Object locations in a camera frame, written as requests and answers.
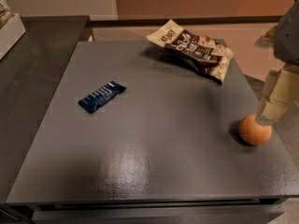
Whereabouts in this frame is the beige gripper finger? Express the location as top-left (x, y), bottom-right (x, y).
top-left (257, 25), bottom-right (277, 46)
top-left (256, 63), bottom-right (299, 126)

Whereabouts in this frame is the orange fruit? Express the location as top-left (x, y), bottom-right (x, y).
top-left (238, 115), bottom-right (272, 146)

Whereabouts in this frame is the blue rxbar blueberry wrapper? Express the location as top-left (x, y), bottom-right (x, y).
top-left (78, 81), bottom-right (126, 114)

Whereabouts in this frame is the brown white snack bag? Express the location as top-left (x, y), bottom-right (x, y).
top-left (147, 20), bottom-right (234, 84)

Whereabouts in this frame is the dark drawer cabinet front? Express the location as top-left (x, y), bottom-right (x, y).
top-left (1, 200), bottom-right (284, 224)

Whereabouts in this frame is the dark side counter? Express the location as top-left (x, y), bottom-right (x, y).
top-left (0, 16), bottom-right (89, 204)

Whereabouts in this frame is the white box on counter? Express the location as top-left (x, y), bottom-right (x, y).
top-left (0, 13), bottom-right (26, 60)

